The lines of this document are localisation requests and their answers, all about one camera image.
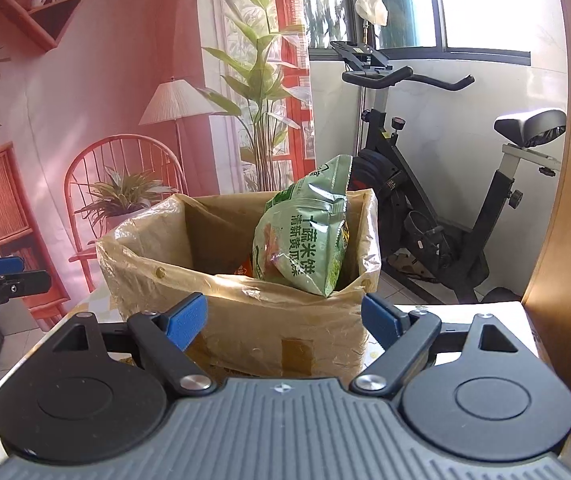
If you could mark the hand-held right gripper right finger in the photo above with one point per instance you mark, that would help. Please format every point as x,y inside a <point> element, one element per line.
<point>383,321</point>

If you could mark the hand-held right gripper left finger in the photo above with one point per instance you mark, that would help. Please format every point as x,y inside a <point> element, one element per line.
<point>188,322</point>

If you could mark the clear dotted plastic bag liner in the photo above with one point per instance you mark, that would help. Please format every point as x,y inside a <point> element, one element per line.
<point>165,260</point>

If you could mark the brown cardboard box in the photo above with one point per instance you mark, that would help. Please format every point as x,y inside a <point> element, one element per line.
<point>298,357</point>

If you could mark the orange snack packet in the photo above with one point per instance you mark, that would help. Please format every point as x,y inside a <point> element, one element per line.
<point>243,270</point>

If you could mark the checkered floral tablecloth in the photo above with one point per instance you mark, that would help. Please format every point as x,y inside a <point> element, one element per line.
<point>95,305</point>

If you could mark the green snack bag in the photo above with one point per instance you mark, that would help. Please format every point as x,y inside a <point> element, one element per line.
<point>305,230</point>

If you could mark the black exercise bike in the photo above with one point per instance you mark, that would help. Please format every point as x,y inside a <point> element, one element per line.
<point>400,170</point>

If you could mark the white cloth on pole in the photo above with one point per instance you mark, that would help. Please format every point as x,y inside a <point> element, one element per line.
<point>371,7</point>

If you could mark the window with dark frame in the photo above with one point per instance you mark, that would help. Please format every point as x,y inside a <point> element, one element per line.
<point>490,5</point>

